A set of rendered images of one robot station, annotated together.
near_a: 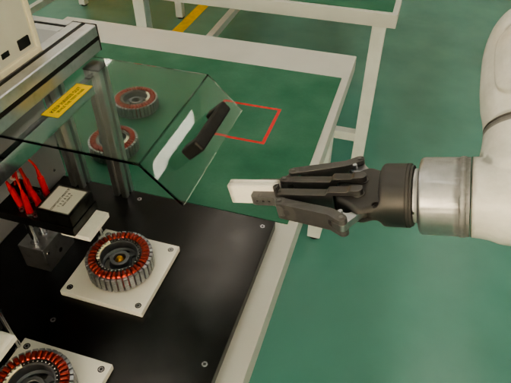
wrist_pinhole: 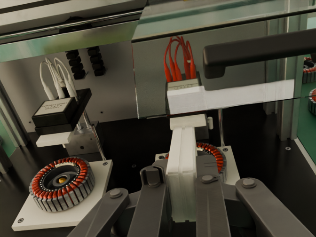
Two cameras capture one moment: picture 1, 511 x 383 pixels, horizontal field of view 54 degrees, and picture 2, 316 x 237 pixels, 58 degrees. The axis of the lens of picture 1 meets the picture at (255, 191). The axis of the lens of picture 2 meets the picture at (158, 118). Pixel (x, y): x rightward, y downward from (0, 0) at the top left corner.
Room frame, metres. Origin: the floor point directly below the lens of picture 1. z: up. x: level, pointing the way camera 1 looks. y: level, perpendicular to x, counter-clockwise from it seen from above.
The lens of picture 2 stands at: (0.47, -0.13, 1.14)
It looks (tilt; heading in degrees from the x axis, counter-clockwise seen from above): 31 degrees down; 81
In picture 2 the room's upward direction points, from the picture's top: 12 degrees counter-clockwise
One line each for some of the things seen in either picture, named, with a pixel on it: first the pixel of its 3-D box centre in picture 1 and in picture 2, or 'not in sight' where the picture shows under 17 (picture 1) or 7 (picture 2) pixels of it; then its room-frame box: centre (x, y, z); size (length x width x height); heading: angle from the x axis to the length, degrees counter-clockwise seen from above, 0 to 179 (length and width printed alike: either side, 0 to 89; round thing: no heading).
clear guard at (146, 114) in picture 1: (114, 118); (235, 22); (0.65, 0.21, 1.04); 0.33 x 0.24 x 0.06; 73
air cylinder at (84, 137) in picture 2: not in sight; (83, 138); (0.38, 0.44, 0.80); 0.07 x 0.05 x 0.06; 163
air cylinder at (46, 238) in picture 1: (47, 242); (189, 124); (0.61, 0.37, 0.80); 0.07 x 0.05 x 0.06; 163
